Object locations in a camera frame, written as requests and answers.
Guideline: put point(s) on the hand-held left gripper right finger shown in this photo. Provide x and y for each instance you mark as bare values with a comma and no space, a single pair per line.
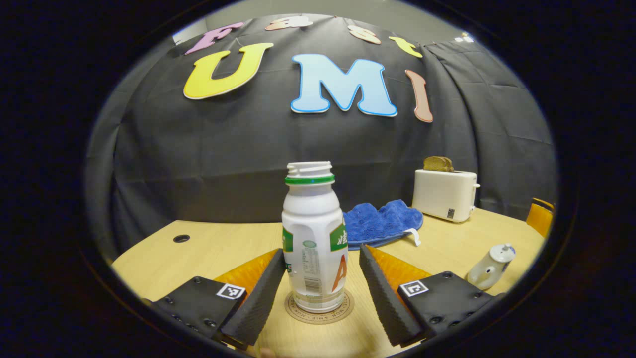
385,303

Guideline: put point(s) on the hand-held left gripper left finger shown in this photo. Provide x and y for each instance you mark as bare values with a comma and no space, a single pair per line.
258,308

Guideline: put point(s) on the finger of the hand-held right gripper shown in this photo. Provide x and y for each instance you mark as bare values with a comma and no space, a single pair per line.
539,216

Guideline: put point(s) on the round cork coaster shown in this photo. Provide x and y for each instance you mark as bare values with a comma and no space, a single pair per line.
318,318

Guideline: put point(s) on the white blue-flowered teacup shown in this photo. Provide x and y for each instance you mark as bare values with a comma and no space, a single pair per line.
484,273

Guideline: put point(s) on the white plastic water bottle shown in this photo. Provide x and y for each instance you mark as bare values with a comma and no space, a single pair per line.
310,223

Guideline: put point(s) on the blue towel cloth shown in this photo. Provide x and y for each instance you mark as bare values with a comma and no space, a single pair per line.
382,221

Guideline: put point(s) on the white toaster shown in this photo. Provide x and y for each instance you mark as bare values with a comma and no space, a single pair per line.
442,194

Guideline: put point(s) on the black desk grommet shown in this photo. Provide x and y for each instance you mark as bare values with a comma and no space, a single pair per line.
181,238

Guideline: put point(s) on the brown toast slice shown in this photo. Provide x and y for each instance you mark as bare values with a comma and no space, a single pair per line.
431,164
447,164

